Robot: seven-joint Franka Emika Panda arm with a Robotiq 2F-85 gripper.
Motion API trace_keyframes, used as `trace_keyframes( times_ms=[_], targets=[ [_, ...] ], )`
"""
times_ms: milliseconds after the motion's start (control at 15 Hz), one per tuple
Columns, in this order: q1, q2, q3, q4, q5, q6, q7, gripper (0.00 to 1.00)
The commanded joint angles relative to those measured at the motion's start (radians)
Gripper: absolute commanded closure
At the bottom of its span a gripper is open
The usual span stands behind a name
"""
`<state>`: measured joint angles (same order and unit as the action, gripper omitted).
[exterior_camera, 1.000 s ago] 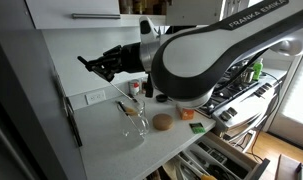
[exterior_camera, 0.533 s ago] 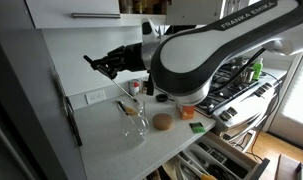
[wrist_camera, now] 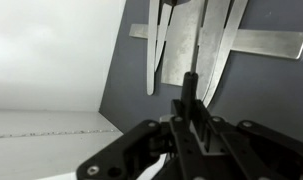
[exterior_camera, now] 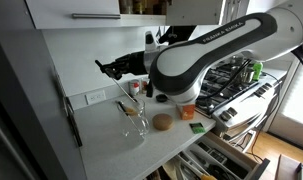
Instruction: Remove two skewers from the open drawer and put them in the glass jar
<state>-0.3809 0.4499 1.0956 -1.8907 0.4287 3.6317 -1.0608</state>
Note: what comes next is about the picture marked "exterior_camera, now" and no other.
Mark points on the white cutlery tray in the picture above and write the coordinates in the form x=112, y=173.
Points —
x=197, y=153

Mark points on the green bottle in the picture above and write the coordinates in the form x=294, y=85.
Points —
x=258, y=70

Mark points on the green packet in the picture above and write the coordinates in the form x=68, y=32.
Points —
x=197, y=128

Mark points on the steel pot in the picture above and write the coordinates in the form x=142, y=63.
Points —
x=237, y=60
x=247, y=76

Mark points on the silver stove knob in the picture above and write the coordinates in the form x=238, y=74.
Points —
x=232, y=111
x=225, y=116

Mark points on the round cork coaster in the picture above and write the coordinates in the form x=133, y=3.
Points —
x=163, y=122

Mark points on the narrow kitchen knife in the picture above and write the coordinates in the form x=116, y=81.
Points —
x=76, y=133

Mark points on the stainless gas stove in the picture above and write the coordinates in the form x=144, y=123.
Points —
x=244, y=100

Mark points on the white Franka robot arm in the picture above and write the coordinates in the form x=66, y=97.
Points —
x=224, y=43

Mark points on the small spice jar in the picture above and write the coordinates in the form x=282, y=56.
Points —
x=143, y=85

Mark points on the yellow smiley spatula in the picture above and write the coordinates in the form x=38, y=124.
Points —
x=132, y=111

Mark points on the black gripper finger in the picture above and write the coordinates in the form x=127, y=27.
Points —
x=107, y=66
x=115, y=72

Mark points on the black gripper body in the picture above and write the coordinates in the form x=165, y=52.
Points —
x=132, y=63

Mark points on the orange spice jar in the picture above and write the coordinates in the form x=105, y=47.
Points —
x=187, y=112

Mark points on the open wooden drawer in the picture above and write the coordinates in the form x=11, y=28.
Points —
x=254, y=166

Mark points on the black oven mitt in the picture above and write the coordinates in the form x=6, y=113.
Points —
x=177, y=33

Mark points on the white wall outlet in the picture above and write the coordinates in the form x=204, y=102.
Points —
x=95, y=97

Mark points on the small black round lid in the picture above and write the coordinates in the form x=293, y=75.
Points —
x=161, y=98

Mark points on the brown wooden furniture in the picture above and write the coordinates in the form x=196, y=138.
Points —
x=287, y=168

